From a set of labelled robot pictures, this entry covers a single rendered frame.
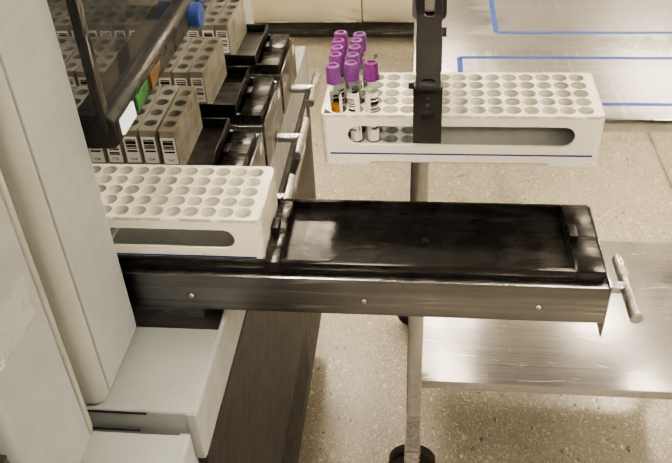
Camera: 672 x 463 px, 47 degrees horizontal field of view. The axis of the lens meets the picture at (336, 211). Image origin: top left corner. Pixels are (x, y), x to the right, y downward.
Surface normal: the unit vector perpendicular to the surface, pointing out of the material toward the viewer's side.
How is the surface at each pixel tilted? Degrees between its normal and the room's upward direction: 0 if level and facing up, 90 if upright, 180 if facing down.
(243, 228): 90
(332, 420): 0
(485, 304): 90
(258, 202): 0
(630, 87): 0
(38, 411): 90
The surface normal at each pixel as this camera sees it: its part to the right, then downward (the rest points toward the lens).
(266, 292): -0.10, 0.60
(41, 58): 0.99, 0.02
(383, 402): -0.04, -0.80
